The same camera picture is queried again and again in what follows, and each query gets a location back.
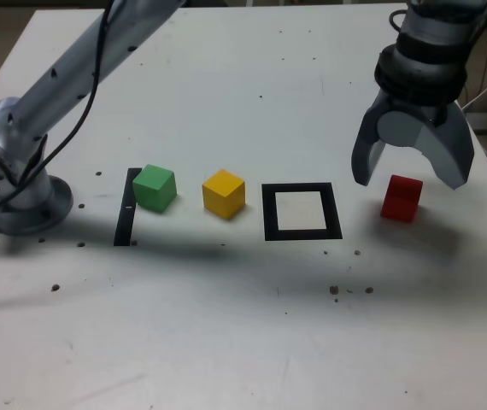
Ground black tape square outline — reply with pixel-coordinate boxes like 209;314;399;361
261;182;343;243

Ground black tape strip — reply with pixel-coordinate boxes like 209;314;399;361
113;167;144;248

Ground yellow cube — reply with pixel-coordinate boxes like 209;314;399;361
202;168;245;221

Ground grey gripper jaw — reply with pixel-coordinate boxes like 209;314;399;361
350;94;394;187
376;101;472;190

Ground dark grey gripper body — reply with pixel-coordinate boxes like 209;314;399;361
392;102;449;126

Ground red cube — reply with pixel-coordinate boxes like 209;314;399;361
379;173;424;223

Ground green cube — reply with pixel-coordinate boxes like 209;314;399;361
132;164;179;214

